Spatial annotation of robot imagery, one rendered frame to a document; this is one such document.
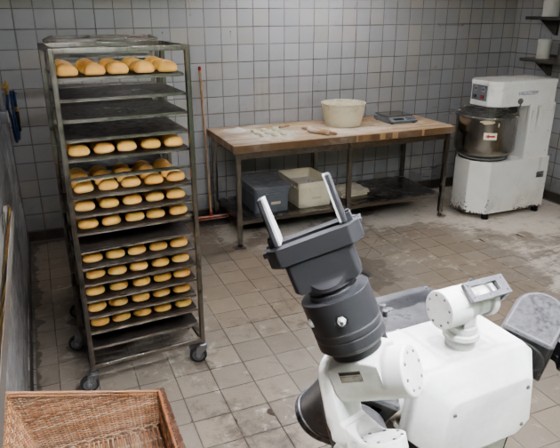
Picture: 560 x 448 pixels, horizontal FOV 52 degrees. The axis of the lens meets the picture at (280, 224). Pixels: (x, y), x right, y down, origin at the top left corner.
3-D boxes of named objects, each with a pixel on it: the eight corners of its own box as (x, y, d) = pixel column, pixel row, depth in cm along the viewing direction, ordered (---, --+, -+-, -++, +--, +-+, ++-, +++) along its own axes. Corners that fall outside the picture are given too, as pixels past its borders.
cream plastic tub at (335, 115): (332, 130, 521) (333, 107, 513) (312, 122, 557) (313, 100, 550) (373, 126, 536) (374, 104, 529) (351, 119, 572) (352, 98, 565)
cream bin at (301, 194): (299, 209, 520) (299, 184, 511) (276, 194, 562) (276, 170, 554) (332, 204, 533) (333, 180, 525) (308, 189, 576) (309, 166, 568)
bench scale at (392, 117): (391, 124, 545) (391, 117, 543) (373, 119, 573) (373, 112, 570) (417, 122, 556) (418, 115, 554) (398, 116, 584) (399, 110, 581)
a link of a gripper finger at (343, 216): (322, 172, 69) (340, 220, 70) (321, 177, 66) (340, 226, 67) (334, 168, 69) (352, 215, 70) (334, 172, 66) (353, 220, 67)
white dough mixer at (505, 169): (471, 224, 548) (489, 84, 501) (433, 206, 599) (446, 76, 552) (544, 212, 581) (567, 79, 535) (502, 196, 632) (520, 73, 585)
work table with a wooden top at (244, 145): (236, 249, 492) (233, 146, 460) (211, 220, 561) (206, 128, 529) (446, 216, 571) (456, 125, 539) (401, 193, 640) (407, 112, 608)
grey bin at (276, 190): (254, 215, 505) (253, 189, 496) (236, 199, 548) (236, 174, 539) (292, 210, 518) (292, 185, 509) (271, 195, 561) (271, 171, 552)
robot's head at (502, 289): (436, 299, 100) (458, 276, 95) (473, 289, 104) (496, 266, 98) (455, 331, 97) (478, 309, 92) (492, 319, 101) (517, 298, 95)
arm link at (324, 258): (267, 240, 75) (300, 321, 77) (258, 262, 66) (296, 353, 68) (358, 206, 73) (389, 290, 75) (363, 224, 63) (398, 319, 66)
